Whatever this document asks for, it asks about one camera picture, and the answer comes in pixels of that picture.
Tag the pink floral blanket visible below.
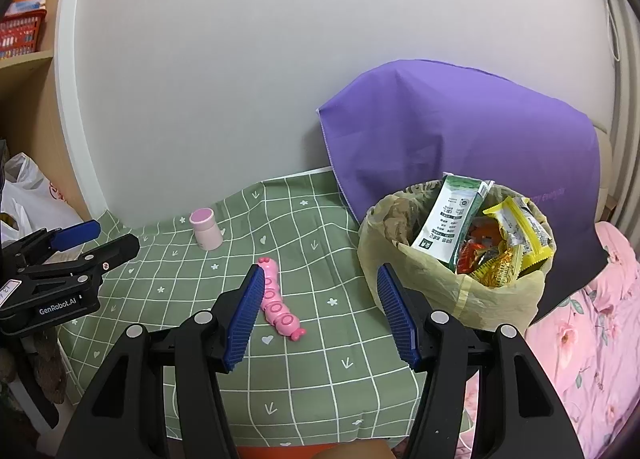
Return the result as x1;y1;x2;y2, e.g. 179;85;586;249
462;221;640;459

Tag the person's left hand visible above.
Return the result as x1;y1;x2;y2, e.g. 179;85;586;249
30;326;65;392

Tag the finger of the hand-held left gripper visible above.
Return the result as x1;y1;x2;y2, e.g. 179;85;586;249
2;220;101;260
17;234;141;286

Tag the green and white packet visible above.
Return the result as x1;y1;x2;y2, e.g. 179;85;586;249
411;175;496;267

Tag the purple fabric bag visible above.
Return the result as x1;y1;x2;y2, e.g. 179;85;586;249
316;58;601;325

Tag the white plastic bag red print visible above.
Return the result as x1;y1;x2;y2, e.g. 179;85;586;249
0;153;83;247

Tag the wooden shelf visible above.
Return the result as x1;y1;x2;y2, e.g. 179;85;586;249
0;0;96;220

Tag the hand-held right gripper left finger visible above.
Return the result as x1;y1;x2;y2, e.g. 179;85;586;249
65;263;266;459

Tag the green checked tablecloth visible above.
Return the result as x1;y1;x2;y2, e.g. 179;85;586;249
56;166;473;445

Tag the small pink bottle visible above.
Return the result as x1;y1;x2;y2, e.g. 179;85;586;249
189;207;224;251

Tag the grey pleated curtain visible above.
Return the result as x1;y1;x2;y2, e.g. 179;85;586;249
607;0;640;240

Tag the person's right hand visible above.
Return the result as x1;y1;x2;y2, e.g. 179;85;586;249
320;440;393;459

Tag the red plastic basket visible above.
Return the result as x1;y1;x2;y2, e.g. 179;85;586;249
0;9;48;62

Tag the bin with yellow liner bag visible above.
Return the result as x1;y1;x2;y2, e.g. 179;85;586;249
356;174;558;335

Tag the yellow snack packet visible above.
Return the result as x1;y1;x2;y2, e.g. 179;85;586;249
482;195;557;276

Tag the white cord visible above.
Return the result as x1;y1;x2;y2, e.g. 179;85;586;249
595;0;621;62

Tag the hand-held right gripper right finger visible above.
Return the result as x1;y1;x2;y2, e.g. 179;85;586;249
376;263;586;459

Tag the yellow orange crinkled wrapper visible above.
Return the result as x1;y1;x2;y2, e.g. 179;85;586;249
467;244;525;288

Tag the red crinkled wrapper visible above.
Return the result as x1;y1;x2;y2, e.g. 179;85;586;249
456;226;501;274

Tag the beige padded headboard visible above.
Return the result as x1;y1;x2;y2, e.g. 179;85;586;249
592;119;618;222

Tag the pink caterpillar toy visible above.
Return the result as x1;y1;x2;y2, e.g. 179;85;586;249
257;257;307;342

